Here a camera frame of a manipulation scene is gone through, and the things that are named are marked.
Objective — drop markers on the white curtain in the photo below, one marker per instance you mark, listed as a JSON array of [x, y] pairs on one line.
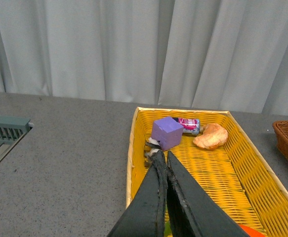
[[207, 54]]

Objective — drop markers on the orange toy object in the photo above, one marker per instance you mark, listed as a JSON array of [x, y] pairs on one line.
[[251, 232]]

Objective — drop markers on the yellow wicker basket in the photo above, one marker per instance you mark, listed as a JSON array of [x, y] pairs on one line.
[[235, 175]]

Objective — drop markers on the green toy object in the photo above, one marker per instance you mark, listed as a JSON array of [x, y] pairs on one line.
[[167, 230]]

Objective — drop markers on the grey-green plastic crate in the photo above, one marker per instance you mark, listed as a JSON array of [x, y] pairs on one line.
[[12, 131]]

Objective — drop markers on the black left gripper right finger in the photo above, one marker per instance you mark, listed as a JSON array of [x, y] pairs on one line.
[[192, 213]]

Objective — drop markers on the small pink-labelled can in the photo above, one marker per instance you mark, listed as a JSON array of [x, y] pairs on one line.
[[190, 125]]

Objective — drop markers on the toy bread croissant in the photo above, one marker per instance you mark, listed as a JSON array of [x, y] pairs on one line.
[[212, 136]]

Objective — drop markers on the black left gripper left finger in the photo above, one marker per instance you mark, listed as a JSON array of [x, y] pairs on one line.
[[145, 216]]

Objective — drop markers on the purple foam cube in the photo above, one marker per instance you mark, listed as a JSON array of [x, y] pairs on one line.
[[167, 132]]

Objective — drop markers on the small black-white toy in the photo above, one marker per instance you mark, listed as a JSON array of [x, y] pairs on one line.
[[154, 146]]

